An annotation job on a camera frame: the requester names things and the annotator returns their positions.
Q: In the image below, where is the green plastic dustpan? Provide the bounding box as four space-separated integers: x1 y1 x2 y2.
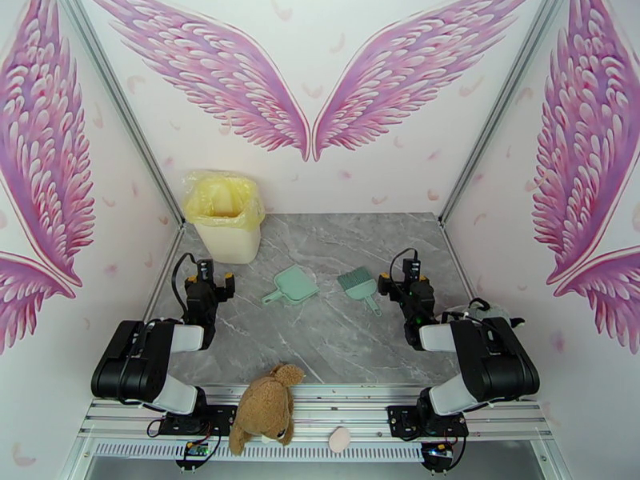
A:
261 266 320 306

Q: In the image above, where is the small circuit board with wires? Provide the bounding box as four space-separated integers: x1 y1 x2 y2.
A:
174 439 217 470
419 441 458 472

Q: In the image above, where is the brown plush bunny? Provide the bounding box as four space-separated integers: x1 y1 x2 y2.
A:
229 362 305 457

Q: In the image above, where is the cream plastic trash bin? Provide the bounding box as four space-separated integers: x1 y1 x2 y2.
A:
192 221 263 266

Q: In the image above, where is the green plastic hand brush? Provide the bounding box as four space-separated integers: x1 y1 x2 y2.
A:
337 266 382 316

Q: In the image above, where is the yellow plastic bin liner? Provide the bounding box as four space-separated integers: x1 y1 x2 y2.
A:
181 168 267 230

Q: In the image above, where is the grey white plush husky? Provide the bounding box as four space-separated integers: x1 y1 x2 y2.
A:
439 297 526 330

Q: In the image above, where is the white perforated cable tray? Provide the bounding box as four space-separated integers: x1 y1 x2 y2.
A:
92 442 426 463

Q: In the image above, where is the aluminium corner post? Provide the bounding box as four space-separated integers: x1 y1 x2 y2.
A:
439 0 572 227
52 0 185 227

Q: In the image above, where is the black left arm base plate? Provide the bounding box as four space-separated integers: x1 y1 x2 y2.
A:
158 403 238 437

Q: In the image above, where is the aluminium rail frame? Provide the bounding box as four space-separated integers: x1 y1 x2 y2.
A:
77 382 554 445

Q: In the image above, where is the pink round sponge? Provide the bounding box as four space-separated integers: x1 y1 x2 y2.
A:
328 426 353 454

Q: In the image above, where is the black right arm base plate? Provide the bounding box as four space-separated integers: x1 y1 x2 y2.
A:
387 404 470 440

